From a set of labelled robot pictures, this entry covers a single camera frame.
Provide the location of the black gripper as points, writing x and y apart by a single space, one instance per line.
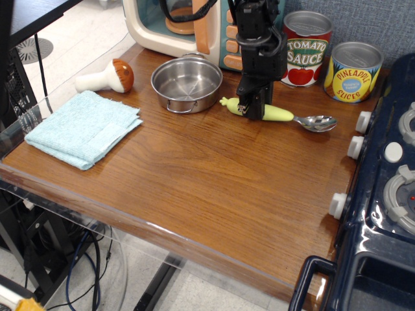
263 49

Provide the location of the toy microwave teal cream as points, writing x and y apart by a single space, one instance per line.
214 37

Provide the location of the pineapple slices can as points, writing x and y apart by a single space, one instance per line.
352 72

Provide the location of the toy mushroom brown cap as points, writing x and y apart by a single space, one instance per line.
118 76

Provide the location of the tomato sauce can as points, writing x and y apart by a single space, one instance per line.
308 36

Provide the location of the orange plate inside microwave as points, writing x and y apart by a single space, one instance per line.
183 28

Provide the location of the black metal frame stand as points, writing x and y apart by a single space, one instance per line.
44 244

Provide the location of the light blue folded towel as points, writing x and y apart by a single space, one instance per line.
84 129

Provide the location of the dark blue toy stove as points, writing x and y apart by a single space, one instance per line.
374 265

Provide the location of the stainless steel pot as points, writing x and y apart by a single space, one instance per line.
188 84

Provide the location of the spoon with green handle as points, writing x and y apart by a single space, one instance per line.
317 124

